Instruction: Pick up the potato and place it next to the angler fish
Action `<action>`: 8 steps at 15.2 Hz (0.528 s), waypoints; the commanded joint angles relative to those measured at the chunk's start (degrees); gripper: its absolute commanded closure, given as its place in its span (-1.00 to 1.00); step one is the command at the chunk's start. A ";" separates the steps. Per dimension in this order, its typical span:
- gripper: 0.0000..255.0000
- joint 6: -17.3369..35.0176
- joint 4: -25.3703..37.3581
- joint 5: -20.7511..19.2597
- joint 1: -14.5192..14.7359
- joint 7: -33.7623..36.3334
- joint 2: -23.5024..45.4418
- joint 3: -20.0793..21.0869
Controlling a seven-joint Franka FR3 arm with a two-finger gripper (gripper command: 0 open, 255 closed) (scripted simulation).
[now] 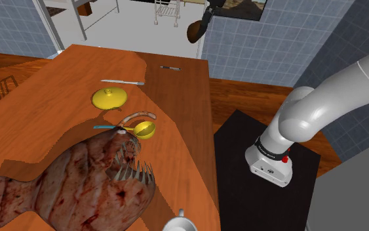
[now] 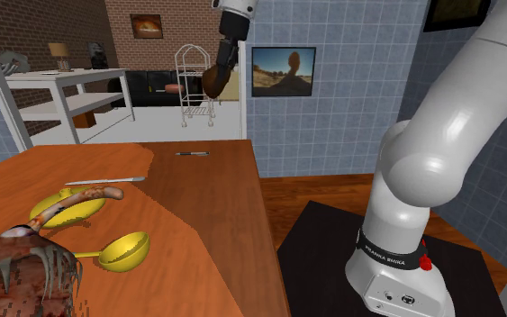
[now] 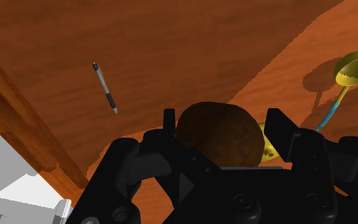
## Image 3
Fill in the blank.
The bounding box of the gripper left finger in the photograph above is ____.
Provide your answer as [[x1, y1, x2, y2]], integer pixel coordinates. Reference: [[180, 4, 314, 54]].
[[65, 108, 221, 224]]

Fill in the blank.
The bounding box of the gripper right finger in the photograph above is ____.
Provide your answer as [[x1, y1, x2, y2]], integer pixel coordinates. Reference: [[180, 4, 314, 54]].
[[263, 108, 358, 224]]

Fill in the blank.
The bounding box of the grey and black pen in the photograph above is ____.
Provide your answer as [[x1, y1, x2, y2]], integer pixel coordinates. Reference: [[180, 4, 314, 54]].
[[92, 61, 119, 115]]

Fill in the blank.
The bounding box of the brown round object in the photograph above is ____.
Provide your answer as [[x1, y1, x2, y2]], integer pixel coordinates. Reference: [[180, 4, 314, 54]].
[[175, 101, 266, 168]]

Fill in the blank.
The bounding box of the wooden table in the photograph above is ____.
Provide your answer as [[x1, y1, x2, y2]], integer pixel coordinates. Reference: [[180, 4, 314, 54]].
[[0, 0, 358, 224]]

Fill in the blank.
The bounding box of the yellow ladle with blue handle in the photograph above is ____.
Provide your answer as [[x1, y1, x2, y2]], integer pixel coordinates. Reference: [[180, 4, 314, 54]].
[[258, 50, 358, 163]]

